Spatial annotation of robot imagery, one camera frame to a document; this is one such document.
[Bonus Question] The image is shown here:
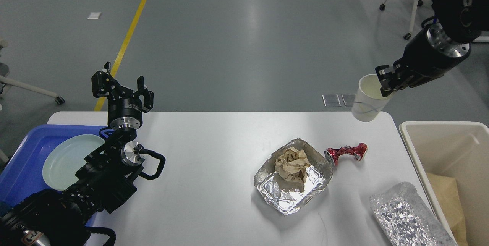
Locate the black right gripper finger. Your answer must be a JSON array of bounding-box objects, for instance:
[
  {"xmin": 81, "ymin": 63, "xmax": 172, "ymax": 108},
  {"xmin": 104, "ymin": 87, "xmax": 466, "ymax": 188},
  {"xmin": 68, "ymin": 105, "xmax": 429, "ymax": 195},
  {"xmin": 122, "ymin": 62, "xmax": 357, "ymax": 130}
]
[{"xmin": 375, "ymin": 60, "xmax": 421, "ymax": 98}]

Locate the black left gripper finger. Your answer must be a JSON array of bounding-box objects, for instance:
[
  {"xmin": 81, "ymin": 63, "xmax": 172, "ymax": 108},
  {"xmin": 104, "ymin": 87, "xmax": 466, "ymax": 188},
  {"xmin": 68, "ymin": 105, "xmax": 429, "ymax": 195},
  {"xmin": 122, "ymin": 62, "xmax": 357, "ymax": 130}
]
[
  {"xmin": 134, "ymin": 76, "xmax": 154, "ymax": 113},
  {"xmin": 91, "ymin": 62, "xmax": 132, "ymax": 99}
]

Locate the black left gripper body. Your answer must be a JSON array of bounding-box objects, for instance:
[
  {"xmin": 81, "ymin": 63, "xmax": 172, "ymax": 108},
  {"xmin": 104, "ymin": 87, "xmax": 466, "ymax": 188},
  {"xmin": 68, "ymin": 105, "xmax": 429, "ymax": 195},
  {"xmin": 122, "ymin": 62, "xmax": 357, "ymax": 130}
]
[{"xmin": 108, "ymin": 97, "xmax": 143, "ymax": 130}]

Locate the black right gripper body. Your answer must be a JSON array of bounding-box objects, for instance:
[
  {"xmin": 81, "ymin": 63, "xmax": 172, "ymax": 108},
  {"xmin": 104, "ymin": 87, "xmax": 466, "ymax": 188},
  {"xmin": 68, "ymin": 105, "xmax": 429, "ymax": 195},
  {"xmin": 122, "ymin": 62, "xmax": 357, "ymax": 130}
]
[{"xmin": 398, "ymin": 23, "xmax": 471, "ymax": 88}]

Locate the mint green plate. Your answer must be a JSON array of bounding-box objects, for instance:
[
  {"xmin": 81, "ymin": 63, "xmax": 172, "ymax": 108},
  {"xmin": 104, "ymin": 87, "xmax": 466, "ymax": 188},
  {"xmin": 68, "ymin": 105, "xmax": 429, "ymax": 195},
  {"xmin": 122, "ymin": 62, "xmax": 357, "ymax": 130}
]
[{"xmin": 42, "ymin": 134, "xmax": 104, "ymax": 191}]

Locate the brown paper bag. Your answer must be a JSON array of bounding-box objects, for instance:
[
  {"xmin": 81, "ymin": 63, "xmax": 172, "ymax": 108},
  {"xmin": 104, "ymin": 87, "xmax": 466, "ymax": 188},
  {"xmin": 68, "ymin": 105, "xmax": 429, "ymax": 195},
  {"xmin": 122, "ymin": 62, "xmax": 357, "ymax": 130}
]
[{"xmin": 426, "ymin": 173, "xmax": 468, "ymax": 246}]

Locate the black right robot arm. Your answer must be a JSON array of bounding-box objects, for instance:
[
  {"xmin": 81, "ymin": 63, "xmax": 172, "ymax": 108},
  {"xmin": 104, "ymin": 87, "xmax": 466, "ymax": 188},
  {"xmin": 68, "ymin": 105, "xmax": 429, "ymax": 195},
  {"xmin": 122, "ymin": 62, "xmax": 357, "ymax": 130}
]
[{"xmin": 375, "ymin": 0, "xmax": 489, "ymax": 97}]

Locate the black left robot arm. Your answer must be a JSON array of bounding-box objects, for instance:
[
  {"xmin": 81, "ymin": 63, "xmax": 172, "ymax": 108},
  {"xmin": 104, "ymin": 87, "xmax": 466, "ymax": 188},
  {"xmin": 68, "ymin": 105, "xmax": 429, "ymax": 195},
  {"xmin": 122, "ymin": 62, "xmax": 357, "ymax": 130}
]
[{"xmin": 1, "ymin": 63, "xmax": 166, "ymax": 246}]

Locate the metal floor plate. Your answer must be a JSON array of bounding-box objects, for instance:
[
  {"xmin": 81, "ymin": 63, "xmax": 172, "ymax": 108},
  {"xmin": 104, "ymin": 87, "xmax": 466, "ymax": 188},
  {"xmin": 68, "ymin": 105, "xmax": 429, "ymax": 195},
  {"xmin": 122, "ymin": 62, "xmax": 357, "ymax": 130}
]
[
  {"xmin": 341, "ymin": 94, "xmax": 356, "ymax": 107},
  {"xmin": 322, "ymin": 94, "xmax": 342, "ymax": 107}
]

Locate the white bar on floor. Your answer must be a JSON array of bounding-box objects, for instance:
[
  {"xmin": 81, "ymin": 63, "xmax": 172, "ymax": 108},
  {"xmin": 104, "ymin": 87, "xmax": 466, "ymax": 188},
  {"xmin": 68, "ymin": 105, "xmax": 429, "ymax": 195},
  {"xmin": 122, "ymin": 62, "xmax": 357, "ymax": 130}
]
[{"xmin": 473, "ymin": 36, "xmax": 489, "ymax": 44}]

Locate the white floor marker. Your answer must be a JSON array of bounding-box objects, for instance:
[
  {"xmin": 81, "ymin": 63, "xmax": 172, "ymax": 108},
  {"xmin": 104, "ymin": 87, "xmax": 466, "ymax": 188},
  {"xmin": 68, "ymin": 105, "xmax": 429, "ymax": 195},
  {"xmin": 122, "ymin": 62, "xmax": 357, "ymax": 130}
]
[{"xmin": 87, "ymin": 12, "xmax": 102, "ymax": 20}]

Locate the crushed red can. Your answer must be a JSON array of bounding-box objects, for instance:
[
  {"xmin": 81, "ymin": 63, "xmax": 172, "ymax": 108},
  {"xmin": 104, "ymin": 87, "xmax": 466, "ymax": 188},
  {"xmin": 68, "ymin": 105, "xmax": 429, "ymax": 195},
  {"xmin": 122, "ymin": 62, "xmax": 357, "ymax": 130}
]
[{"xmin": 324, "ymin": 143, "xmax": 368, "ymax": 166}]

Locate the white chair left background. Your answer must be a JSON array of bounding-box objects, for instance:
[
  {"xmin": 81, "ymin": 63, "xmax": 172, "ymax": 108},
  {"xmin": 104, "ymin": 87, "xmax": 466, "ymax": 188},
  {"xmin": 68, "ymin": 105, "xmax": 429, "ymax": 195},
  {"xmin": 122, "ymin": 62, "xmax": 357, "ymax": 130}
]
[{"xmin": 0, "ymin": 63, "xmax": 66, "ymax": 105}]

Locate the beige plastic bin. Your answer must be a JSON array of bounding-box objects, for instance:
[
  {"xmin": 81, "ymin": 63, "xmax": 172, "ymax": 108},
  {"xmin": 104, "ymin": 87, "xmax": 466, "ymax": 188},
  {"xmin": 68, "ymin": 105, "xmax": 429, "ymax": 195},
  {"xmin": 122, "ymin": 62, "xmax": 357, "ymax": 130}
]
[{"xmin": 399, "ymin": 121, "xmax": 489, "ymax": 246}]

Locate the blue plastic tray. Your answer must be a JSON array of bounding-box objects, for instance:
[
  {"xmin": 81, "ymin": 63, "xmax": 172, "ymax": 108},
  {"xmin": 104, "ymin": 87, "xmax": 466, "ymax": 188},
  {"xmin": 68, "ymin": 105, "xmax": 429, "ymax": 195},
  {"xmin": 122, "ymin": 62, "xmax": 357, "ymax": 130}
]
[{"xmin": 1, "ymin": 125, "xmax": 101, "ymax": 216}]

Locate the crumpled brown paper ball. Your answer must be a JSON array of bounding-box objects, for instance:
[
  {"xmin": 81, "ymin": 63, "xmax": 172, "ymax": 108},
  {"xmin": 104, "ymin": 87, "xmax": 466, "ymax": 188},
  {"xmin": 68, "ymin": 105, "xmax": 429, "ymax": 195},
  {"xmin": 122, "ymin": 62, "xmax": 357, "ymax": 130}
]
[{"xmin": 274, "ymin": 147, "xmax": 311, "ymax": 184}]

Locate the aluminium foil tray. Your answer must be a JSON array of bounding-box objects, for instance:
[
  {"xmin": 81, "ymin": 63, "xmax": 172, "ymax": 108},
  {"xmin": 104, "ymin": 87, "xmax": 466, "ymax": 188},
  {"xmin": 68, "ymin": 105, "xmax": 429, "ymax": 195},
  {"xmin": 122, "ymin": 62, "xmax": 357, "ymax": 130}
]
[{"xmin": 254, "ymin": 138, "xmax": 334, "ymax": 215}]

